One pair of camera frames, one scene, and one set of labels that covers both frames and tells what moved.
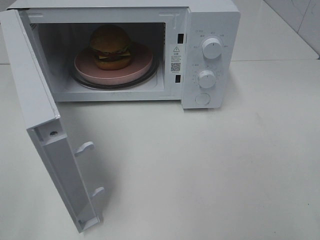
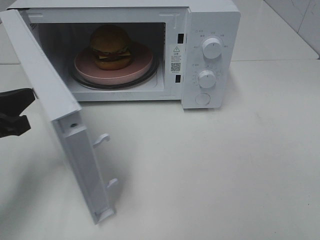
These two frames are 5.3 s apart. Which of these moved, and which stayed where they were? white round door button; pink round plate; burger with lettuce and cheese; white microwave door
Moved: white microwave door
Stayed: pink round plate; white round door button; burger with lettuce and cheese
